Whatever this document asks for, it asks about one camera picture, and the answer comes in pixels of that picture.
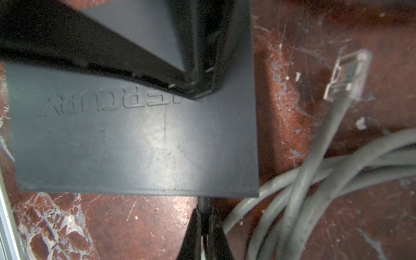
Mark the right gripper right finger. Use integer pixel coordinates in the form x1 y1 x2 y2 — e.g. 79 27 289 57
208 210 234 260

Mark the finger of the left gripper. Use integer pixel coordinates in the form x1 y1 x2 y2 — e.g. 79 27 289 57
1 1 236 99

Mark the grey coiled ethernet cable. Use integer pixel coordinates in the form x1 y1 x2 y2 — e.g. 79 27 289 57
222 48 416 260

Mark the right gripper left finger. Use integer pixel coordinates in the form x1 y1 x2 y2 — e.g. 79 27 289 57
177 208 202 260

